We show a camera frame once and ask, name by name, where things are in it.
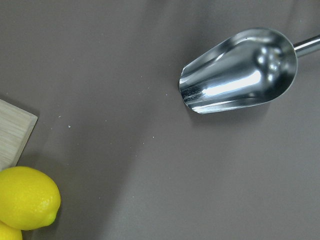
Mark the yellow lemon near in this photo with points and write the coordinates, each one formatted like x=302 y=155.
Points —
x=9 y=233

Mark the wooden cutting board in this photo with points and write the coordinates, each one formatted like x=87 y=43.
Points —
x=16 y=126

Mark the yellow lemon far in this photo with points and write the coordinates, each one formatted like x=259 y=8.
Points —
x=29 y=199

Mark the steel scoop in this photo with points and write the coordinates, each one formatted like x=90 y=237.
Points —
x=251 y=68

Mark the yellow lemon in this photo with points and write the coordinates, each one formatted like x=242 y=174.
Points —
x=9 y=233
x=29 y=199

